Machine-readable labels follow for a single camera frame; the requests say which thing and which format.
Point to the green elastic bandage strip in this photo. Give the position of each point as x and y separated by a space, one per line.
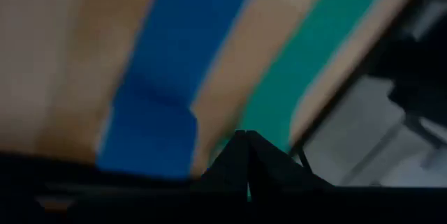
307 60

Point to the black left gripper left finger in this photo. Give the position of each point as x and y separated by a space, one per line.
228 170

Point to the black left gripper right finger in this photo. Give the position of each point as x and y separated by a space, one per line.
274 173

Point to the blue elastic bandage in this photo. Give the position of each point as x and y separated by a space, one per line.
174 60

